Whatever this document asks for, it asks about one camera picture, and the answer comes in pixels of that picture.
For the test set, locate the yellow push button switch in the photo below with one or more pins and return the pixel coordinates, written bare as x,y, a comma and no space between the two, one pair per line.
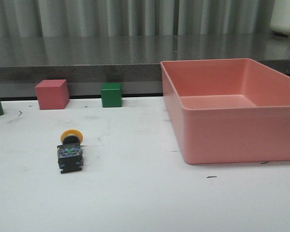
69,152

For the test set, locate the right green cube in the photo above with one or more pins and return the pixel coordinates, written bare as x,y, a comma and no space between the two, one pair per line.
111,94

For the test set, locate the grey stone counter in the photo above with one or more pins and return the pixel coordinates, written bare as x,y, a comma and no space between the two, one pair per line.
129,58

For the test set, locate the pink plastic bin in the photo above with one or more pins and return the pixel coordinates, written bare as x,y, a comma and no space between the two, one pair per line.
228,110

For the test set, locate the far pink cube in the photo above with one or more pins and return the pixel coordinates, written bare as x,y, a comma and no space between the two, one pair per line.
52,94

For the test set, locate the grey pleated curtain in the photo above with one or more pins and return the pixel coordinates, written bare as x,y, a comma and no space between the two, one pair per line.
109,18

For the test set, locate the white appliance on counter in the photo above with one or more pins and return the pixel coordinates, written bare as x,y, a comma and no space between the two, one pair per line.
280,19

